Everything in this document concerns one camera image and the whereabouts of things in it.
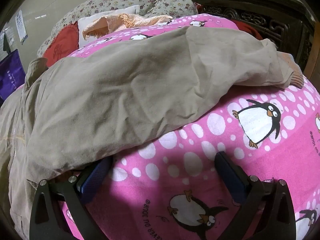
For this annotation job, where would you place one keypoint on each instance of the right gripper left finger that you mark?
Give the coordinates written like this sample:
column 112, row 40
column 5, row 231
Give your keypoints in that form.
column 47, row 220

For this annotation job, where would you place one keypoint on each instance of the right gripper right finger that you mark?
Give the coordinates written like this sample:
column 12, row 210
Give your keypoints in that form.
column 278, row 218

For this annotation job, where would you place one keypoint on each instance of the khaki jacket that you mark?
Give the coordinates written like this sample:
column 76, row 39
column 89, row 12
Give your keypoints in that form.
column 123, row 95

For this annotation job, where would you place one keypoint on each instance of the pink penguin blanket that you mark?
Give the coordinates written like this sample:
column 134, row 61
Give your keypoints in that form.
column 169, row 188

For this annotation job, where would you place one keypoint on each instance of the purple tote bag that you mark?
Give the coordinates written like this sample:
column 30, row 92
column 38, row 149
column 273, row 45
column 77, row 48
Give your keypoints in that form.
column 12, row 74

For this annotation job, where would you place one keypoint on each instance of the red heart cushion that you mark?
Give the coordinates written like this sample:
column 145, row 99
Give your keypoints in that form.
column 63, row 44

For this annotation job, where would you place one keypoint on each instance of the dark carved wooden headboard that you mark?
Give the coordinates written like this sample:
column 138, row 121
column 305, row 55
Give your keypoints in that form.
column 287, row 23

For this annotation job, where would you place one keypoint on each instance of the peach fringed towel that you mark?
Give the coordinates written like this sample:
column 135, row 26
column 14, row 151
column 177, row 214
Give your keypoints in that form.
column 127, row 21

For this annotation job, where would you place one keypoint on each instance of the white pillow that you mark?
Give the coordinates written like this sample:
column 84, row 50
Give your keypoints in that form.
column 90, row 27

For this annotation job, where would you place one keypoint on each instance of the wall calendar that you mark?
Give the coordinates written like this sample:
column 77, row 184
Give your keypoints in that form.
column 21, row 30

